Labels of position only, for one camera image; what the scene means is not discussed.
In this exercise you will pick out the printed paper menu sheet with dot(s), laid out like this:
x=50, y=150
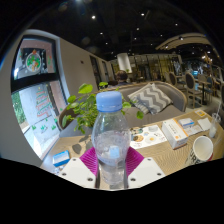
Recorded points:
x=146, y=136

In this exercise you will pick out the potted green plant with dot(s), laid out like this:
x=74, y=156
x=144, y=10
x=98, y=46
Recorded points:
x=83, y=106

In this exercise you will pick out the yellow card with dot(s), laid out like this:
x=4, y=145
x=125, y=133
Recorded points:
x=201, y=113

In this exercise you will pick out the grey curved sofa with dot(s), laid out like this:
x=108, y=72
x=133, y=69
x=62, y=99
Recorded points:
x=176, y=95

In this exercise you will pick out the white carton box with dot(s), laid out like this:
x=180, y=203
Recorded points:
x=175, y=133

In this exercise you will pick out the white paper napkin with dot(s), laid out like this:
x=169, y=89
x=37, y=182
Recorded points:
x=204, y=124

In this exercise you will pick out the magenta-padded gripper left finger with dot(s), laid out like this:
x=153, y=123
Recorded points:
x=78, y=170

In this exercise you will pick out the group of dining chairs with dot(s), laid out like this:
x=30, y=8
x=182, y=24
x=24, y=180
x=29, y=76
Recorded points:
x=190, y=83

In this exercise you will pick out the white mug with black print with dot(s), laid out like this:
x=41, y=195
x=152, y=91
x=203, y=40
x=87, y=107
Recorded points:
x=201, y=150

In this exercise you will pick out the small blue-white packet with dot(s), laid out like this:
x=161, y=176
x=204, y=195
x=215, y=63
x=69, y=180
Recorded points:
x=186, y=122

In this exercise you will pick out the group of ceiling lights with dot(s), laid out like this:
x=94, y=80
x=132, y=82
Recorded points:
x=93, y=17

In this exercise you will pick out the clear plastic water bottle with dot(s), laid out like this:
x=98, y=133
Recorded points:
x=111, y=140

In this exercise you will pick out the window with festive stickers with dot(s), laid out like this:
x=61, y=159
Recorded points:
x=40, y=110

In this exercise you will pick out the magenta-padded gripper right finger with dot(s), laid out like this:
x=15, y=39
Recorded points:
x=145, y=170

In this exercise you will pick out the person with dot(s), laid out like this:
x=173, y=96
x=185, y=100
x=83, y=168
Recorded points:
x=122, y=78

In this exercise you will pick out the grey chevron cushion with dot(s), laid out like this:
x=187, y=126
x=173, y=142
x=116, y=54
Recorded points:
x=151, y=98

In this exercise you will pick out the small blue and white box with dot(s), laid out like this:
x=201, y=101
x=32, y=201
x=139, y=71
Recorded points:
x=61, y=158

